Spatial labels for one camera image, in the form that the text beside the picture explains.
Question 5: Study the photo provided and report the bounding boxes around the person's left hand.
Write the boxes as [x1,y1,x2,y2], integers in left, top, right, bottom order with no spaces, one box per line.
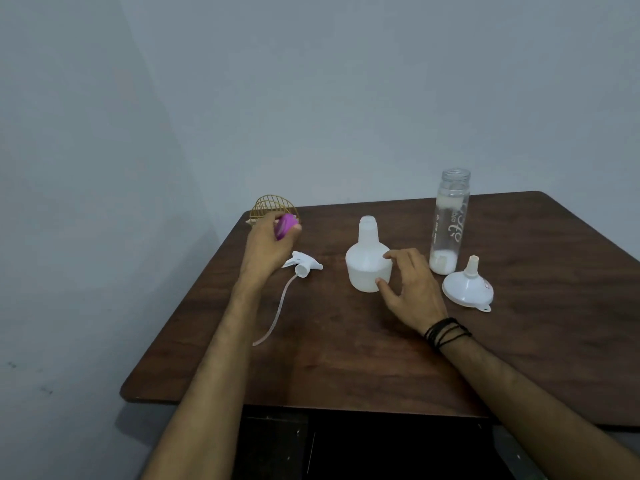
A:
[239,210,304,291]

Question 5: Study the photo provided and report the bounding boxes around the person's right hand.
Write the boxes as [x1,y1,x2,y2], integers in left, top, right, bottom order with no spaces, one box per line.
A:
[375,247,449,335]

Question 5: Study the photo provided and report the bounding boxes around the purple bottle cap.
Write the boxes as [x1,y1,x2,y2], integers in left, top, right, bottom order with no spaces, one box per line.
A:
[274,213,301,241]

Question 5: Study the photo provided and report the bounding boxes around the white trigger sprayer head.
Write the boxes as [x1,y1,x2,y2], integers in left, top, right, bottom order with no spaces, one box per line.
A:
[252,250,325,347]

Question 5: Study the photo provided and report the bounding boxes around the white plastic funnel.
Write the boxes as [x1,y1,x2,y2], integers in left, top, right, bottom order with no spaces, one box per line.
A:
[441,255,495,313]

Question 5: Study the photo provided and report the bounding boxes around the white spray bottle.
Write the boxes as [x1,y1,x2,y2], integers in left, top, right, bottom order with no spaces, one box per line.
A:
[345,215,394,293]

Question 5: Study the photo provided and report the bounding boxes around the clear water bottle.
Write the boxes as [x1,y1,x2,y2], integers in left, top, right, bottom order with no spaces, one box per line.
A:
[429,168,472,276]

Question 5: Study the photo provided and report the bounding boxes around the person's right forearm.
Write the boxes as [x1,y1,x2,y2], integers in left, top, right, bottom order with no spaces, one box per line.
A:
[439,334,640,480]

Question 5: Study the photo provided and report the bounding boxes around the person's left forearm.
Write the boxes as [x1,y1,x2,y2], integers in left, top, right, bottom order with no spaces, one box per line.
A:
[142,277,266,480]

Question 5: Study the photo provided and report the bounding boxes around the dark wooden table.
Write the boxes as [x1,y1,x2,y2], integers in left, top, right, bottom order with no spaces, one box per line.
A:
[119,190,640,480]

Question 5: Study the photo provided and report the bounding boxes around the black cord bracelets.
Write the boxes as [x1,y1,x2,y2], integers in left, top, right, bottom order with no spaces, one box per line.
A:
[423,317,473,351]

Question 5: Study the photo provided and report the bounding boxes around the gold wire napkin holder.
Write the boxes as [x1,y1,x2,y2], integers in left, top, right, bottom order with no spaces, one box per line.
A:
[245,194,299,227]

